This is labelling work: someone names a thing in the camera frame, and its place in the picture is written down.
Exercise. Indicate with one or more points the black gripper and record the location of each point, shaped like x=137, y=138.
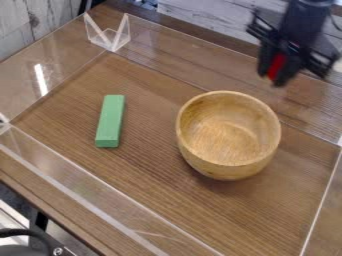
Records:
x=292, y=33

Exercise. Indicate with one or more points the red plush strawberry toy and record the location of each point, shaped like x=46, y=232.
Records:
x=276, y=63

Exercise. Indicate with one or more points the wooden bowl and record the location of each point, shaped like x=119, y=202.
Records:
x=228, y=134

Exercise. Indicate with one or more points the green rectangular block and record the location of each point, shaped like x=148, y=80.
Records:
x=109, y=122

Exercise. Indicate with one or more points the clear acrylic tray wall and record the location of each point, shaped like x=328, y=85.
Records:
x=133, y=200

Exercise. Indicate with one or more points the clear acrylic corner bracket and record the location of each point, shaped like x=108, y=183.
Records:
x=108, y=39

